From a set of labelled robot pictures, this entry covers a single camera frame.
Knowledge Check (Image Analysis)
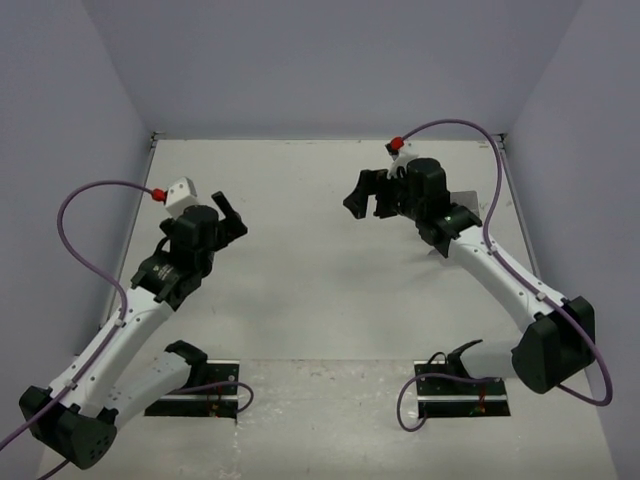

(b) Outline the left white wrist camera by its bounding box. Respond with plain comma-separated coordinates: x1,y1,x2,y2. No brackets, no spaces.
164,177,199,219

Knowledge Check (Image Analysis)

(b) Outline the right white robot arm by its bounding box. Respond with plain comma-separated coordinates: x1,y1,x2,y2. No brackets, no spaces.
343,158,595,394

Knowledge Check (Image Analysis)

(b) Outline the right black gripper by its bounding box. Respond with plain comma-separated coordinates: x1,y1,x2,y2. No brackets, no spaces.
344,169,425,222

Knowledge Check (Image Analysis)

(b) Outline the white divided utensil container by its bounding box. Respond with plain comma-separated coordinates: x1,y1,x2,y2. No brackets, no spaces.
450,190,480,216

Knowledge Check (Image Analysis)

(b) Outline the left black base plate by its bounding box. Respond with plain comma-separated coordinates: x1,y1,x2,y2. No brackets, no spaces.
144,359,240,420

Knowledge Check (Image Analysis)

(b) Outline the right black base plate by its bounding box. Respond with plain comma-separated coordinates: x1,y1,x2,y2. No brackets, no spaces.
416,378,511,419

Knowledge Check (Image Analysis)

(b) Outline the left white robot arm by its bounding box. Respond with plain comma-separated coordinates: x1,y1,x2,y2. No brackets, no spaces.
19,188,248,470

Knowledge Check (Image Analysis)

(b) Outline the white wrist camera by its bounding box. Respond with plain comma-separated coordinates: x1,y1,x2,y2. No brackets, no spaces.
164,177,199,219
385,137,417,179

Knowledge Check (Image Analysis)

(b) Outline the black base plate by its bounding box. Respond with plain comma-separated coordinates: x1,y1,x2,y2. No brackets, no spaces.
144,359,240,420
416,378,511,419

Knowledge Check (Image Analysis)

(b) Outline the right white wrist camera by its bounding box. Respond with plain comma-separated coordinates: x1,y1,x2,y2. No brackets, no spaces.
385,137,417,179

